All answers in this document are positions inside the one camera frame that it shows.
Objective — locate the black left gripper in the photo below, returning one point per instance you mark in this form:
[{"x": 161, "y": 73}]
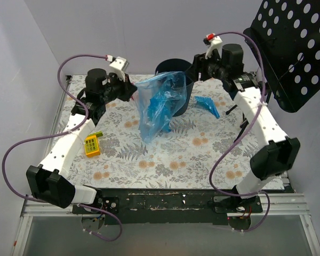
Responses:
[{"x": 122, "y": 88}]

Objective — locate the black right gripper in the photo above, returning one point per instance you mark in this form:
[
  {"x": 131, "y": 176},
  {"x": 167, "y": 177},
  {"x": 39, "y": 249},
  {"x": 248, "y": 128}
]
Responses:
[{"x": 199, "y": 66}]

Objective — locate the dark grey trash bin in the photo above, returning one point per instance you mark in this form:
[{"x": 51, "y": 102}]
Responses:
[{"x": 176, "y": 64}]

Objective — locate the blue plastic trash bag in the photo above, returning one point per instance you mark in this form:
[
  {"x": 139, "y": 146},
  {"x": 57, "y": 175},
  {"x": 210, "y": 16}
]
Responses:
[{"x": 157, "y": 99}]

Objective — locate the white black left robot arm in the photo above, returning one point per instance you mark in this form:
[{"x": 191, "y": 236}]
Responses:
[{"x": 48, "y": 181}]

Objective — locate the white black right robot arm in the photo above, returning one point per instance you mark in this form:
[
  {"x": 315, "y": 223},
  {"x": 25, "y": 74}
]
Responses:
[{"x": 277, "y": 151}]

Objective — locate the yellow toy block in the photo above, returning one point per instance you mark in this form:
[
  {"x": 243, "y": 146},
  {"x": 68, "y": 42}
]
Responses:
[{"x": 91, "y": 144}]

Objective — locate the floral patterned table mat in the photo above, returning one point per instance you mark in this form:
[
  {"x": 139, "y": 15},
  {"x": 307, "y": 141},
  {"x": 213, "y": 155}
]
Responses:
[{"x": 198, "y": 152}]

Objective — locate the black perforated music stand tray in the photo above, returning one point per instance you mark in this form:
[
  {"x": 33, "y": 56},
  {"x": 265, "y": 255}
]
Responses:
[{"x": 287, "y": 33}]

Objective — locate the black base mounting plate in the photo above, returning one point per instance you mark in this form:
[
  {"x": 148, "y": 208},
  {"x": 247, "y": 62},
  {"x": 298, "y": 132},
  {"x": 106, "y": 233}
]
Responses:
[{"x": 136, "y": 206}]

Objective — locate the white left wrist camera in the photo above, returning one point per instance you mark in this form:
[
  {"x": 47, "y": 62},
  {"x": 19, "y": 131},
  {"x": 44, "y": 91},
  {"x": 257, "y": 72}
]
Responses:
[{"x": 118, "y": 65}]

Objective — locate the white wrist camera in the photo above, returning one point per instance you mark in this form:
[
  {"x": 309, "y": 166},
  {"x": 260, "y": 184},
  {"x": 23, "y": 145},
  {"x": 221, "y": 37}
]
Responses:
[
  {"x": 118, "y": 65},
  {"x": 213, "y": 42}
]

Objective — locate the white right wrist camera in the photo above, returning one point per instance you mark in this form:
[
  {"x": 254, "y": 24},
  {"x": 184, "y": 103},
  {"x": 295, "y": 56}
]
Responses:
[{"x": 213, "y": 42}]

